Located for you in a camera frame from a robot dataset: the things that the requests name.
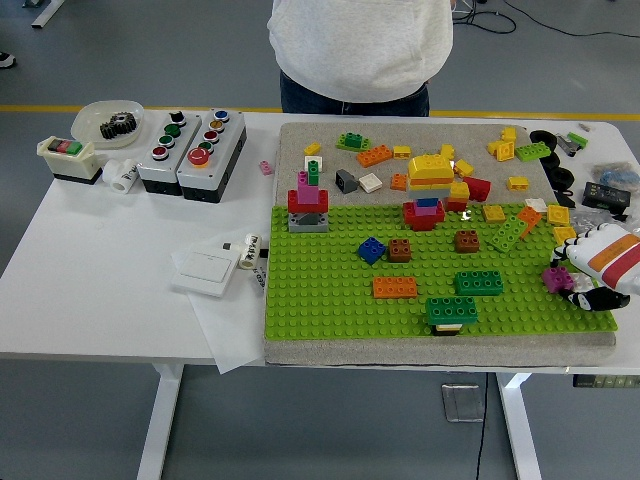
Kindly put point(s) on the black white shoe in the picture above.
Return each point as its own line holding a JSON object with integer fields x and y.
{"x": 6, "y": 59}

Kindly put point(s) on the white flat tile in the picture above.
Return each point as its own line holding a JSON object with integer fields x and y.
{"x": 536, "y": 204}

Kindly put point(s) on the yellow 2x2 plate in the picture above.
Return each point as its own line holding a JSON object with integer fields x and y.
{"x": 558, "y": 214}
{"x": 494, "y": 213}
{"x": 564, "y": 233}

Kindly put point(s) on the white paper sheet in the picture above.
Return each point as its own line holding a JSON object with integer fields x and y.
{"x": 230, "y": 330}

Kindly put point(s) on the green studded baseplate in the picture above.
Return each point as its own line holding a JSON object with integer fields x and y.
{"x": 325, "y": 300}

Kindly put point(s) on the small dark green brick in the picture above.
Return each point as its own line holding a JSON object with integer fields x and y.
{"x": 313, "y": 175}

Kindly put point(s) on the white upturned 2x2 brick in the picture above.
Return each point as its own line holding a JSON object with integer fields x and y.
{"x": 370, "y": 183}

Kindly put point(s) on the table height control panel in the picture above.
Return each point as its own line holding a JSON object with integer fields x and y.
{"x": 605, "y": 382}

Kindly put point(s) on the lime green 2x3 brick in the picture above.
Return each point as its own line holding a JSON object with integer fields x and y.
{"x": 533, "y": 151}

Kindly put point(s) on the dark green 2x4 brick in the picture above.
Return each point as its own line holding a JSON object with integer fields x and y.
{"x": 451, "y": 310}
{"x": 478, "y": 282}

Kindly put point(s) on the small pink brick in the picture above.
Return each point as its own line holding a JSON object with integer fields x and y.
{"x": 266, "y": 167}

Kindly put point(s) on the translucent white plastic dish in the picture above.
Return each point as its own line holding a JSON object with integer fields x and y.
{"x": 87, "y": 120}

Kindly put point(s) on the beige red-green switch box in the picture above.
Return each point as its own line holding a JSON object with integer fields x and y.
{"x": 70, "y": 160}

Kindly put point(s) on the red rounded brick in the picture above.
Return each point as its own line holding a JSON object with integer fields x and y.
{"x": 422, "y": 223}

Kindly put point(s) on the blue flat brick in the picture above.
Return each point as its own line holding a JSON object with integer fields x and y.
{"x": 427, "y": 203}

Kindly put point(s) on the white printed label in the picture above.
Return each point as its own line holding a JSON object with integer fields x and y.
{"x": 257, "y": 282}

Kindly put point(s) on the plastic bag with blue part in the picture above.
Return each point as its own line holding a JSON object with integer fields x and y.
{"x": 617, "y": 175}

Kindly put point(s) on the white table leg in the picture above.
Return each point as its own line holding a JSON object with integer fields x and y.
{"x": 160, "y": 425}
{"x": 520, "y": 430}

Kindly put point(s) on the black digital meter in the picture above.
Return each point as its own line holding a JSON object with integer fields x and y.
{"x": 605, "y": 194}

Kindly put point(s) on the metal floor outlet box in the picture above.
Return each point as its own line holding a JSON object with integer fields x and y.
{"x": 462, "y": 402}

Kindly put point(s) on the red slope brick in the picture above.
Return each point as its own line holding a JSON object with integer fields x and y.
{"x": 477, "y": 188}

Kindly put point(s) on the person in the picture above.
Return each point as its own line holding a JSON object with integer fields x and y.
{"x": 360, "y": 40}

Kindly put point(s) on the black rubber tyre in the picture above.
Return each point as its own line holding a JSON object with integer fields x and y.
{"x": 550, "y": 141}
{"x": 569, "y": 177}
{"x": 551, "y": 162}

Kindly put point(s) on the grey-brown foam mat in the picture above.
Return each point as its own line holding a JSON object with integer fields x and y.
{"x": 330, "y": 135}

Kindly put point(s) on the yellow upturned 2x2 brick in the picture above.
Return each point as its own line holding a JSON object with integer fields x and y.
{"x": 502, "y": 149}

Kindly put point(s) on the grey metal frame foot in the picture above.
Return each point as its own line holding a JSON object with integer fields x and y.
{"x": 47, "y": 17}

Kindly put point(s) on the white pipe tee fitting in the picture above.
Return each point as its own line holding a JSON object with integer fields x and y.
{"x": 122, "y": 175}

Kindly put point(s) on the orange 2x2 brick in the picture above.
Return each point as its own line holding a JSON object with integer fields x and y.
{"x": 398, "y": 182}

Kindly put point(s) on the yellow orange brick stack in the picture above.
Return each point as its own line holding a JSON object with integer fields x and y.
{"x": 430, "y": 167}

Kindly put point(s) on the lime green flat piece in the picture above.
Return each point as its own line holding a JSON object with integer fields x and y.
{"x": 579, "y": 138}

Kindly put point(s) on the black white small brick stack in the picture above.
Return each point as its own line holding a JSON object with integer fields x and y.
{"x": 446, "y": 329}

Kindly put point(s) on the red 2x2 brick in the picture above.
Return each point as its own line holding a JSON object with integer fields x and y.
{"x": 455, "y": 205}

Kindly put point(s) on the brown 2x2 brick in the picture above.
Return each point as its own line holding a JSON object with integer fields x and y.
{"x": 400, "y": 250}
{"x": 467, "y": 241}

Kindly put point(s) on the black metal gear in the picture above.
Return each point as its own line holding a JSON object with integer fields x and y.
{"x": 117, "y": 127}

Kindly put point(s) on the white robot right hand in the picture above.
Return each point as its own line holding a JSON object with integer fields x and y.
{"x": 610, "y": 255}

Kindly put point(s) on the green brick on lime plate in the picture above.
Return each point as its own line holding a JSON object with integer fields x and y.
{"x": 351, "y": 141}

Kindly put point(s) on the grey four-button control box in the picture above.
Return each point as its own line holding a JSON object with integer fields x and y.
{"x": 162, "y": 167}

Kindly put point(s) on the dark grey slope brick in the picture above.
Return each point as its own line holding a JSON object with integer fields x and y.
{"x": 346, "y": 181}

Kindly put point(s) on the grey base brick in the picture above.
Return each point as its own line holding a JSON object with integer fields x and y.
{"x": 300, "y": 225}

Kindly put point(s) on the pink tall brick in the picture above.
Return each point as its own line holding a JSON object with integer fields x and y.
{"x": 307, "y": 192}

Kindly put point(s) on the grey emergency-stop button box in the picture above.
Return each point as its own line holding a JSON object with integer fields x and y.
{"x": 210, "y": 175}

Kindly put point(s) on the white square tile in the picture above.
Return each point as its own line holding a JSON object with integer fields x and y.
{"x": 314, "y": 162}

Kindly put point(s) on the lime green 2x4 plate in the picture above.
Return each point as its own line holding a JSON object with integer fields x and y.
{"x": 507, "y": 235}

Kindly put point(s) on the pink flat plate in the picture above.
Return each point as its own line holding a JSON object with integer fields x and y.
{"x": 425, "y": 211}

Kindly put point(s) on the red wide brick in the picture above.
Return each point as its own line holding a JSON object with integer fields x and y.
{"x": 295, "y": 202}

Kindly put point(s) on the labelled white pipe tee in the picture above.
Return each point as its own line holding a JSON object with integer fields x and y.
{"x": 249, "y": 252}

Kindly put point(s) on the blue 2x2 brick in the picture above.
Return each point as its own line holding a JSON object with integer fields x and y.
{"x": 372, "y": 250}

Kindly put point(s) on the yellow small brick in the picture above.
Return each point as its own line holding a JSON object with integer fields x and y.
{"x": 401, "y": 152}
{"x": 463, "y": 167}
{"x": 517, "y": 183}
{"x": 312, "y": 148}
{"x": 446, "y": 151}
{"x": 509, "y": 133}

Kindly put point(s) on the magenta 2x2 brick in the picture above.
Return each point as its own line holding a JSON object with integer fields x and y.
{"x": 557, "y": 279}

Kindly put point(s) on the orange 2x4 brick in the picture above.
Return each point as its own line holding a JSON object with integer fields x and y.
{"x": 395, "y": 287}
{"x": 375, "y": 156}

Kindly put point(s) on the white wall switch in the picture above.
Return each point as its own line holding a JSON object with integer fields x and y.
{"x": 205, "y": 270}

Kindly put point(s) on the small black part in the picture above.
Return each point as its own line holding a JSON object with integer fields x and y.
{"x": 565, "y": 197}

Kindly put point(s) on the orange small brick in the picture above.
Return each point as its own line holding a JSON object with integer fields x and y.
{"x": 529, "y": 216}

